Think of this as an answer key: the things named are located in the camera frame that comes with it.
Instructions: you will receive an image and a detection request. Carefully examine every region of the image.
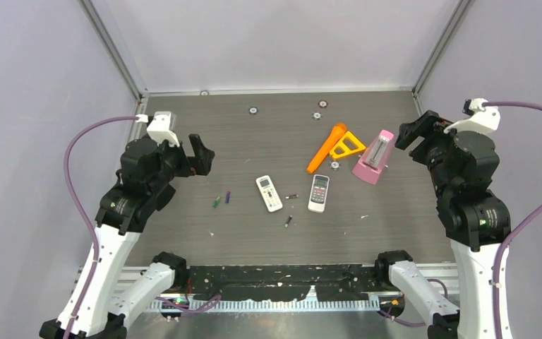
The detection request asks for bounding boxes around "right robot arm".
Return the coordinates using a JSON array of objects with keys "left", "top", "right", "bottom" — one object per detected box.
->
[{"left": 374, "top": 110, "right": 511, "bottom": 338}]

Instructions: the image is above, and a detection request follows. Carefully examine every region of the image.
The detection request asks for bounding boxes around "purple cable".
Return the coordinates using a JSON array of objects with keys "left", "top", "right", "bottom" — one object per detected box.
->
[
  {"left": 483, "top": 100, "right": 542, "bottom": 339},
  {"left": 63, "top": 116, "right": 141, "bottom": 339}
]

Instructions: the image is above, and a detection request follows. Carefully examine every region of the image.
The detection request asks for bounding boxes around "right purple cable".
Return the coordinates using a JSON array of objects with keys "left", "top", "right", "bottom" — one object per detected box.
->
[{"left": 483, "top": 100, "right": 542, "bottom": 339}]

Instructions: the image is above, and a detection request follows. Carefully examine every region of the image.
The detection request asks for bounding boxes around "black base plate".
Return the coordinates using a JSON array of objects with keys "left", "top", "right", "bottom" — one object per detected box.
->
[{"left": 173, "top": 264, "right": 400, "bottom": 302}]

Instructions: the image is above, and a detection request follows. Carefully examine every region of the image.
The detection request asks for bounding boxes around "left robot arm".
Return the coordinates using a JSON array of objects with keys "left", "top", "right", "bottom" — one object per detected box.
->
[{"left": 39, "top": 133, "right": 215, "bottom": 338}]

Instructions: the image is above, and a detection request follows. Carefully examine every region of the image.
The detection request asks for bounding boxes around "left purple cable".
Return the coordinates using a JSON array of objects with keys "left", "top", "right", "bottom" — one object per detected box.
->
[{"left": 63, "top": 116, "right": 141, "bottom": 339}]

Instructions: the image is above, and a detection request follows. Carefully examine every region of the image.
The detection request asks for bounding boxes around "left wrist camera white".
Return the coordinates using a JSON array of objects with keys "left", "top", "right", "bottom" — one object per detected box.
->
[{"left": 136, "top": 111, "right": 180, "bottom": 147}]

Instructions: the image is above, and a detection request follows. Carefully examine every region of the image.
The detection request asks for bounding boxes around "white grey remote control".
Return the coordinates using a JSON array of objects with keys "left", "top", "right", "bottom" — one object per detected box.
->
[{"left": 308, "top": 174, "right": 330, "bottom": 213}]

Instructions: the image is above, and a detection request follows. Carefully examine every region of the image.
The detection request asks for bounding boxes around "yellow triangle ruler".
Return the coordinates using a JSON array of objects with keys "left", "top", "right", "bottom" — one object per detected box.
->
[{"left": 329, "top": 131, "right": 367, "bottom": 160}]

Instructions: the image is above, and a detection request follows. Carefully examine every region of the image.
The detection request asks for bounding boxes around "pink metronome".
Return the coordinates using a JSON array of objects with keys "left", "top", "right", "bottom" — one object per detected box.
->
[{"left": 351, "top": 130, "right": 395, "bottom": 185}]

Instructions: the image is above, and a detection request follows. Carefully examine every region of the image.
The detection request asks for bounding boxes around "white beige remote control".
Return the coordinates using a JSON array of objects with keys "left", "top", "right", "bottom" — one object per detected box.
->
[{"left": 255, "top": 175, "right": 283, "bottom": 213}]

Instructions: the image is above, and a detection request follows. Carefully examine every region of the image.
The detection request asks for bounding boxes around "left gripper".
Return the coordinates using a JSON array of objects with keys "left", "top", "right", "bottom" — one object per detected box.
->
[{"left": 148, "top": 133, "right": 214, "bottom": 195}]

